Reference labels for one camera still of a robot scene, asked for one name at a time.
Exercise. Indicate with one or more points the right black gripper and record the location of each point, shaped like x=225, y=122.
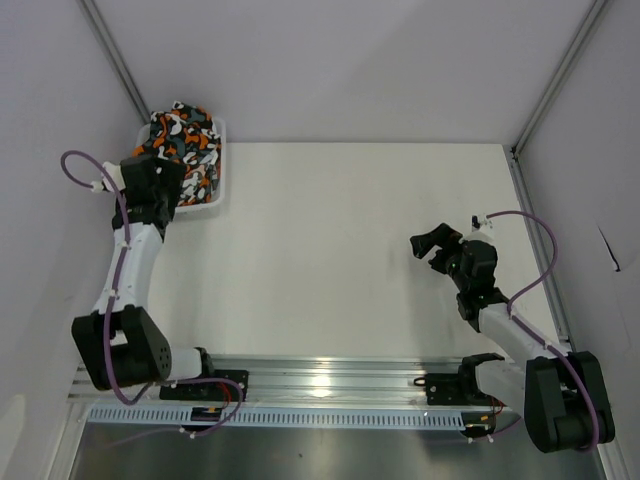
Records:
x=447, y=251

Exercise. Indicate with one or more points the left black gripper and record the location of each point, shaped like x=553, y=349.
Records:
x=170, y=187

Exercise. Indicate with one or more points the orange black camo shorts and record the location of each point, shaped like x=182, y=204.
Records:
x=187, y=134

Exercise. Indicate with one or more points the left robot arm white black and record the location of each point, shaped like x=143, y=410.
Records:
x=119, y=343

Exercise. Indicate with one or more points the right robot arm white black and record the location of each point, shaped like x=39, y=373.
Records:
x=559, y=394

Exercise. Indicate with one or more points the white plastic basket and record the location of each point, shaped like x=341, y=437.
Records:
x=220, y=194

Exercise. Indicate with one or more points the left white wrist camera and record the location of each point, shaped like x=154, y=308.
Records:
x=111, y=180

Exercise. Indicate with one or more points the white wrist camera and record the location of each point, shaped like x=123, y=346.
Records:
x=482, y=229
x=111, y=180

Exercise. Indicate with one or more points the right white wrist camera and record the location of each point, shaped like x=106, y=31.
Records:
x=482, y=229

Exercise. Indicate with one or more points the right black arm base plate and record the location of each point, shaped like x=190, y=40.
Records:
x=452, y=389

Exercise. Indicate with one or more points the left aluminium frame post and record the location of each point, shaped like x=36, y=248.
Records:
x=114, y=56

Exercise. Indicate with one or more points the aluminium frame post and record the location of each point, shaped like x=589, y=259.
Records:
x=114, y=56
x=569, y=60

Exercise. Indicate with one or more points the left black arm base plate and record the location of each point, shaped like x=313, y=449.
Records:
x=209, y=392

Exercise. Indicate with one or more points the aluminium mounting rail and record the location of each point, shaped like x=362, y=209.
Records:
x=335, y=382

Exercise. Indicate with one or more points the white slotted cable duct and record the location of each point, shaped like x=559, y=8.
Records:
x=323, y=418

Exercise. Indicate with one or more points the right aluminium frame post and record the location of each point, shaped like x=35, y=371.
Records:
x=569, y=60

